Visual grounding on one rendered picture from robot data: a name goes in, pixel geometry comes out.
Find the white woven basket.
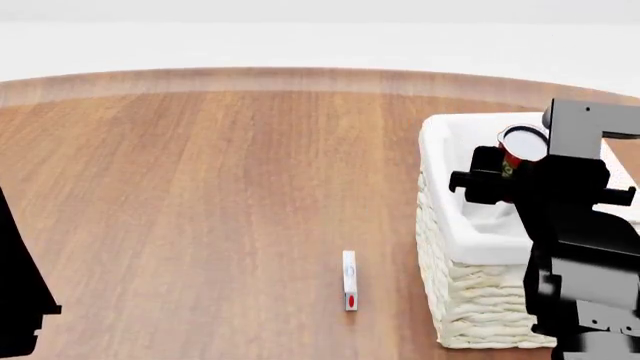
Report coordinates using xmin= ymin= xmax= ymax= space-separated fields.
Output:
xmin=415 ymin=111 xmax=640 ymax=351

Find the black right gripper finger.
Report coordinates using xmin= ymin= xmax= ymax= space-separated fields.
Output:
xmin=593 ymin=186 xmax=637 ymax=207
xmin=448 ymin=145 xmax=517 ymax=206

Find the red tomato sauce can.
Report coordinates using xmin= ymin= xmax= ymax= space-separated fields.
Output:
xmin=496 ymin=123 xmax=552 ymax=182

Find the grey gripper camera box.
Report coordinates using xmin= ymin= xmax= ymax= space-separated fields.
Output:
xmin=541 ymin=98 xmax=640 ymax=161

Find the small white box red dot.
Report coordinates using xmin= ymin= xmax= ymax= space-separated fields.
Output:
xmin=342 ymin=249 xmax=360 ymax=313

